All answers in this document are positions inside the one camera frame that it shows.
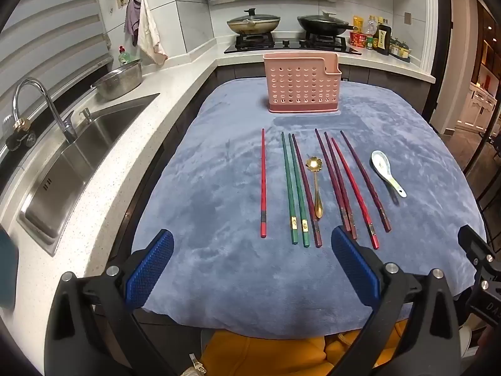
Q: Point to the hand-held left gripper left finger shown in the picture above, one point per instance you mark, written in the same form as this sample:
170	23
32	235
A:
150	267

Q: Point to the black brass faucet attachment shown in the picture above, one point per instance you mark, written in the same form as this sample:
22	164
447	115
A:
19	133

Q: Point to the dark soy sauce bottle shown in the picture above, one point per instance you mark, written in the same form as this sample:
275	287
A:
382	38

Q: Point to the stainless steel sink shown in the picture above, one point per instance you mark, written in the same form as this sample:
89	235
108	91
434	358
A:
78	152

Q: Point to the clear bottle with yellow cap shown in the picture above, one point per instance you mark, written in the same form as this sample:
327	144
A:
371	26

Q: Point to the red chopstick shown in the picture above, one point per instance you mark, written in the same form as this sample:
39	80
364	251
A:
354	192
263	184

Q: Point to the blue plush blanket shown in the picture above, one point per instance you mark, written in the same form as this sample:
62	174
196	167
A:
219	188

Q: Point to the green dish soap bottle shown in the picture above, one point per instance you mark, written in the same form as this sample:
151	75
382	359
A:
124	58

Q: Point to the yellow clothing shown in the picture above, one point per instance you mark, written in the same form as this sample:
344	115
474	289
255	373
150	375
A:
250	354

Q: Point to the teal cloth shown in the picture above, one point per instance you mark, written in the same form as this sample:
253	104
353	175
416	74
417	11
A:
8	270

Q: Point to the white cabinet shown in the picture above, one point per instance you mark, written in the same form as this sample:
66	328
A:
479	103

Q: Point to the wok with glass lid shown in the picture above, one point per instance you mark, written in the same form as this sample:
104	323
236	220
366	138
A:
252	23

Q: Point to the sink soap pump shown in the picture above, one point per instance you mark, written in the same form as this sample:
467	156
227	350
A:
87	115

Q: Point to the yellow seasoning packets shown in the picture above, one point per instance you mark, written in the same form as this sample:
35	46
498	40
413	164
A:
357	23

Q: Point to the wall switch plate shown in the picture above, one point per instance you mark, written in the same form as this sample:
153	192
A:
407	18

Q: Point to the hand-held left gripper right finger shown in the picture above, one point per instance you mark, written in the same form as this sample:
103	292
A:
352	267

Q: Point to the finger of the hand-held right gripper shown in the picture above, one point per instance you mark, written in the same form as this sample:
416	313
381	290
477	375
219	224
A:
475	248

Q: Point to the grey window blinds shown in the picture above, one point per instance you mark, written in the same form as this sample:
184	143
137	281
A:
51	27

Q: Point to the metal colander bowl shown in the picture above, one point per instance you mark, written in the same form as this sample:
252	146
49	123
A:
117	82

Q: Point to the red instant noodle cup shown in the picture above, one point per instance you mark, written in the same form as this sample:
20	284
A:
357	39

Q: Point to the gold flower-shaped spoon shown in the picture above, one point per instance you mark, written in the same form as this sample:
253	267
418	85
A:
312	163

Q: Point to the chrome sink faucet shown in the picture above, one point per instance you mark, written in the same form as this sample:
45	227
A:
69	129

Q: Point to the white ceramic spoon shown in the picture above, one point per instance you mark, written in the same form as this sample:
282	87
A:
379	161

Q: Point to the white hanging towel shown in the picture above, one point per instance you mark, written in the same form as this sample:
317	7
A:
150	35

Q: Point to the black wok with lid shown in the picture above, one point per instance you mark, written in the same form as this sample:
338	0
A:
321	23

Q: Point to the purple hanging cloth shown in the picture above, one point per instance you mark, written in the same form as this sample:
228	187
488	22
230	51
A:
132	15

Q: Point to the pink perforated utensil holder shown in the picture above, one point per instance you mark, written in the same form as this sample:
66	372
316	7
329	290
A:
301	86

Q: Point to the black gas stove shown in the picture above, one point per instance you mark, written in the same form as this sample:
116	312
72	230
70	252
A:
282	45

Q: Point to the row of spice jars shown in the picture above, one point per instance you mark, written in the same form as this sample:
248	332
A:
400	50

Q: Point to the maroon chopstick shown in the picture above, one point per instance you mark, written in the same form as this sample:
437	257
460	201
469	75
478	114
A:
364	180
305	188

